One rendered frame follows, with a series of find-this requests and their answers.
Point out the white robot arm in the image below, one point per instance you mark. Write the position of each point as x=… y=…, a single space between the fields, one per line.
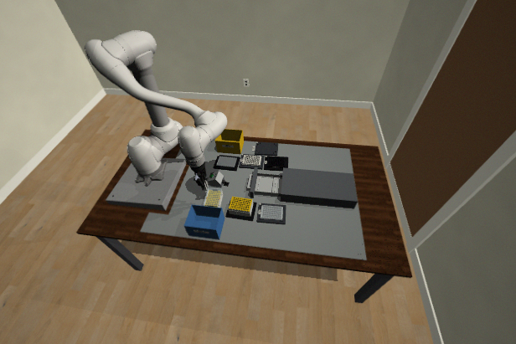
x=136 y=48

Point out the blue open-top bin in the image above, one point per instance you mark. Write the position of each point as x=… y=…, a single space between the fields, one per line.
x=202 y=221

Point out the grey bench mat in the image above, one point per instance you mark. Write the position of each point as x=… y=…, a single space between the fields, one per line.
x=309 y=228

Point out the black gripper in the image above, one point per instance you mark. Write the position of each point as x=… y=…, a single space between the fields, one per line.
x=200 y=174

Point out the yellow open-top bin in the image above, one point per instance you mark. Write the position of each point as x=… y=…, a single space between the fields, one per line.
x=230 y=141

